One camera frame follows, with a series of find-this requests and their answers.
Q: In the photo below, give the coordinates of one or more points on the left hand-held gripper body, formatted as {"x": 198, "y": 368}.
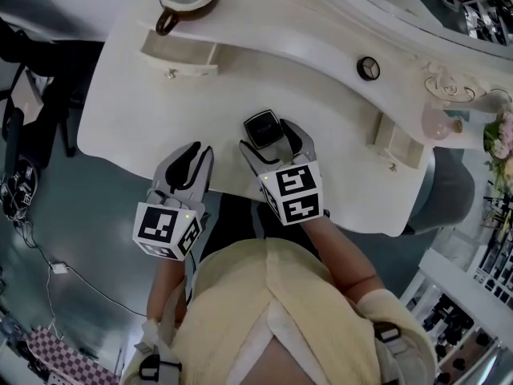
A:
{"x": 160, "y": 225}

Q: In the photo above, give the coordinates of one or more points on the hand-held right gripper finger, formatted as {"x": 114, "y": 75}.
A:
{"x": 308, "y": 143}
{"x": 253, "y": 160}

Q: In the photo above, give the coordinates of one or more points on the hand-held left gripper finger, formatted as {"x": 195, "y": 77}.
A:
{"x": 164, "y": 171}
{"x": 207, "y": 171}

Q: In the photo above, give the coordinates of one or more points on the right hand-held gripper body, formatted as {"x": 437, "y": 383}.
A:
{"x": 298, "y": 199}

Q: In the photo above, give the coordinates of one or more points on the black square compact case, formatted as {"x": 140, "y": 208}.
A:
{"x": 262, "y": 128}

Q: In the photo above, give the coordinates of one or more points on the white dressing table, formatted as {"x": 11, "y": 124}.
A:
{"x": 180, "y": 114}

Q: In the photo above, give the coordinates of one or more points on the round black three-section container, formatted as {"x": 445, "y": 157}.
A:
{"x": 368, "y": 68}

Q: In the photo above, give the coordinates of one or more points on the small white drawer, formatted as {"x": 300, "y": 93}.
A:
{"x": 176, "y": 50}
{"x": 405, "y": 143}

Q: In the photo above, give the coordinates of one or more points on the pink round perfume bottle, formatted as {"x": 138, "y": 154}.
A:
{"x": 435, "y": 124}

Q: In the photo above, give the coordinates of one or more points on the person's right forearm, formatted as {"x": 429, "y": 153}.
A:
{"x": 332, "y": 251}

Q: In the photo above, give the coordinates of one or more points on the person's left forearm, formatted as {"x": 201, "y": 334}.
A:
{"x": 164, "y": 291}

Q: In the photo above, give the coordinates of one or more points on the person's yellow top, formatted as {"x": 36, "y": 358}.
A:
{"x": 256, "y": 291}

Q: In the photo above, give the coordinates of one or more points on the white power adapter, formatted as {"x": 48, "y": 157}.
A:
{"x": 59, "y": 267}

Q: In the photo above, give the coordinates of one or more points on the person's white undershirt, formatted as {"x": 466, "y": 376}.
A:
{"x": 264, "y": 335}

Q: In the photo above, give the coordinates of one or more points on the black and white gear bundle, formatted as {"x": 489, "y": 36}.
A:
{"x": 22, "y": 183}

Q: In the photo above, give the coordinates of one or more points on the black office chair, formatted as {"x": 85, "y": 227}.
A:
{"x": 80, "y": 54}

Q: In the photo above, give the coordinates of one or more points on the teal upholstered chair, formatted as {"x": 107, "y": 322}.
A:
{"x": 445, "y": 191}

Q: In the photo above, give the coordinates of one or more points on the white display shelf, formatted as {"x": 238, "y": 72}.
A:
{"x": 441, "y": 263}

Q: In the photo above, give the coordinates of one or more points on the grey flat box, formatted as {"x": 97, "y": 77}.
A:
{"x": 28, "y": 90}

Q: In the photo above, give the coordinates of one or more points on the pink checkered cloth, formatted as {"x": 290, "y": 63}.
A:
{"x": 68, "y": 355}

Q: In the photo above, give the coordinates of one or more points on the pink flower bouquet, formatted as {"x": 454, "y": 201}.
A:
{"x": 501, "y": 143}

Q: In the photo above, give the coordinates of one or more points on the oval white-framed mirror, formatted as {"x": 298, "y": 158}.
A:
{"x": 473, "y": 10}

